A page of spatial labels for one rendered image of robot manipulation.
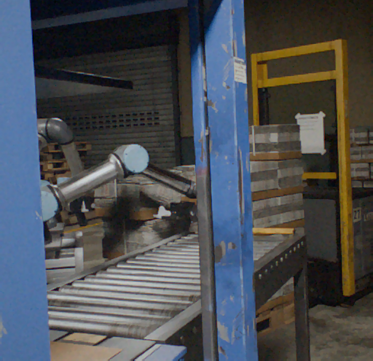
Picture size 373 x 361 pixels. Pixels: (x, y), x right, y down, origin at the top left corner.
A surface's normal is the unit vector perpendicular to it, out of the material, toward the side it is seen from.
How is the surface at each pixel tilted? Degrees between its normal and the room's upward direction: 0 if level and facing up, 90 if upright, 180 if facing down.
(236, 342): 90
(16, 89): 90
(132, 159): 87
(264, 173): 90
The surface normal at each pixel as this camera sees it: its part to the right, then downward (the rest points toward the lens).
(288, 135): 0.75, 0.00
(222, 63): -0.40, 0.07
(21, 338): 0.91, -0.02
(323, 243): -0.67, 0.07
